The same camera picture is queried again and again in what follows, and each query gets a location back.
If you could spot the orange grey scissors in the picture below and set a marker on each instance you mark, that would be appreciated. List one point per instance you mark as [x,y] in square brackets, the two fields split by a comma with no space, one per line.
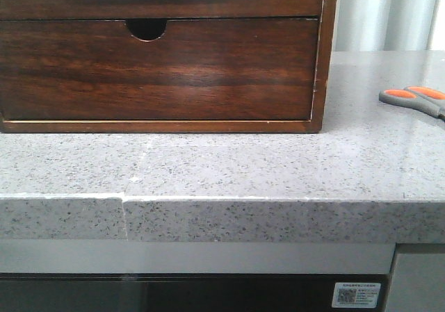
[420,98]

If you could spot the dark wooden drawer box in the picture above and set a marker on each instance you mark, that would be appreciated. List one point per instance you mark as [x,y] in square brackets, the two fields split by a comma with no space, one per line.
[146,20]

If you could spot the black oven front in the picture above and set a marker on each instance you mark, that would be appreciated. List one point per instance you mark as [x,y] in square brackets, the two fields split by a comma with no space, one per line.
[178,292]

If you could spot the white QR code sticker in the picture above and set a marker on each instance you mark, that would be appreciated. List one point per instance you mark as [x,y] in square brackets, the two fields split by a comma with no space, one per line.
[351,295]

